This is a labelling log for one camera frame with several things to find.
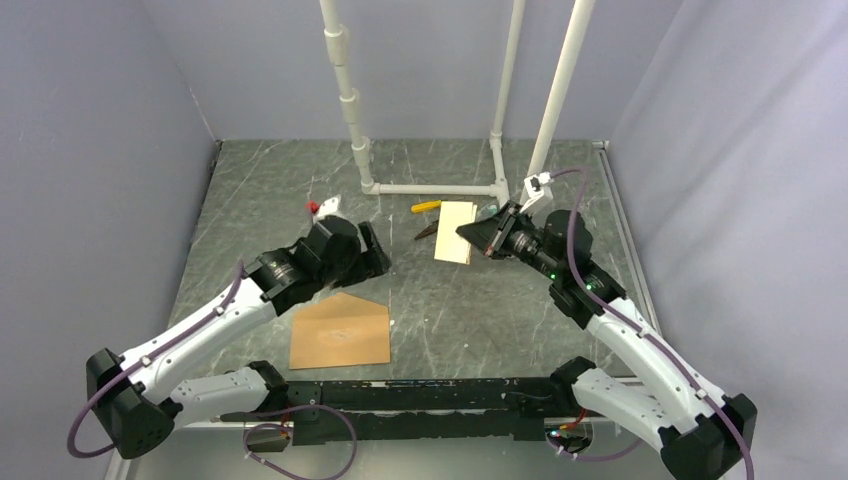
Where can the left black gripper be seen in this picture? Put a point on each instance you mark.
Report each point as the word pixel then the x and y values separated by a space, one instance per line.
pixel 378 261

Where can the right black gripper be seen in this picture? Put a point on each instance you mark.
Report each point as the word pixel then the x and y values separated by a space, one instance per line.
pixel 491 235

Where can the tan paper letter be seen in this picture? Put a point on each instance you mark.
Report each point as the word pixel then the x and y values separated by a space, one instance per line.
pixel 450 246

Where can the brown paper envelope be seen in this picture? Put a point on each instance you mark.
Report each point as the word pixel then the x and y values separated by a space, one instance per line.
pixel 339 331

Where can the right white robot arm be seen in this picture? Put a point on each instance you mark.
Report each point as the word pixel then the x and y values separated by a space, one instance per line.
pixel 698 431

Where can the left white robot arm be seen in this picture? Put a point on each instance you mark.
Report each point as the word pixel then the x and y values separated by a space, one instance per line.
pixel 141 396

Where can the yellow handled pliers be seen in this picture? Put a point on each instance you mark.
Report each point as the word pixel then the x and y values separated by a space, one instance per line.
pixel 429 230

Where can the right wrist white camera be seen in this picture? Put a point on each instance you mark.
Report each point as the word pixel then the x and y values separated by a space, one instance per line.
pixel 538 193

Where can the wrist white camera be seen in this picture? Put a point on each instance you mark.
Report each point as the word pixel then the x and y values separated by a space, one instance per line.
pixel 538 193
pixel 329 207

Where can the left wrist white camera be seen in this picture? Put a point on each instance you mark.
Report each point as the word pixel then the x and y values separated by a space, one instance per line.
pixel 329 207

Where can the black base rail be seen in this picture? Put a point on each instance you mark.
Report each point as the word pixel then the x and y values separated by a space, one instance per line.
pixel 519 408

